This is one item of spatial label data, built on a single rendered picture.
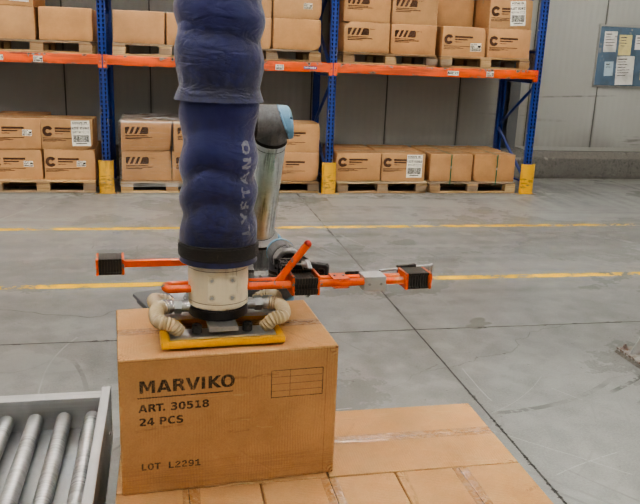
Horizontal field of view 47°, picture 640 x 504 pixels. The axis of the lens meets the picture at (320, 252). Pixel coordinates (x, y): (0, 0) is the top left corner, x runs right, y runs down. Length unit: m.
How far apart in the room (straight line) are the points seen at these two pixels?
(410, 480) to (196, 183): 1.05
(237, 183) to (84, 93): 8.59
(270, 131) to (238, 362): 0.87
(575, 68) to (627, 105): 1.08
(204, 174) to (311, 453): 0.86
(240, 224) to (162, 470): 0.71
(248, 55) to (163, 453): 1.09
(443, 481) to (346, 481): 0.28
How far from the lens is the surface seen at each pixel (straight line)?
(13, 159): 9.42
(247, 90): 1.97
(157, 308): 2.08
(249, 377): 2.07
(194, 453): 2.15
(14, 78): 10.63
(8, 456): 2.57
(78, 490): 2.23
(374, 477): 2.26
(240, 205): 2.00
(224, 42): 1.93
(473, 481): 2.31
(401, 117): 10.98
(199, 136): 1.97
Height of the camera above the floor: 1.74
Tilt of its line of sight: 15 degrees down
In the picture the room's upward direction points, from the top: 2 degrees clockwise
